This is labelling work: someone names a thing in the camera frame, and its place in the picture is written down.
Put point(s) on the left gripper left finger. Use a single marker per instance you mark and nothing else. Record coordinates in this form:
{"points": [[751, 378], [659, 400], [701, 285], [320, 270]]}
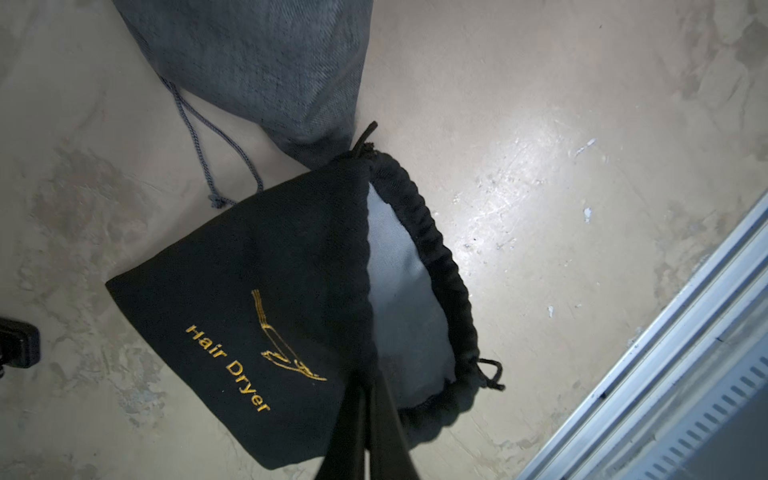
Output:
{"points": [[345, 457]]}

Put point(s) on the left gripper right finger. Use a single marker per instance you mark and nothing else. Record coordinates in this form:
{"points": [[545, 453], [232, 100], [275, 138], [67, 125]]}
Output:
{"points": [[389, 454]]}

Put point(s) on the black bag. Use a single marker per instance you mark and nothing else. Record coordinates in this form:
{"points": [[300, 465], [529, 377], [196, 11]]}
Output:
{"points": [[269, 309]]}

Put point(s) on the grey hair dryer bag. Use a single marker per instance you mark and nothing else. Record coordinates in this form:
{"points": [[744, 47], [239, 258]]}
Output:
{"points": [[294, 68]]}

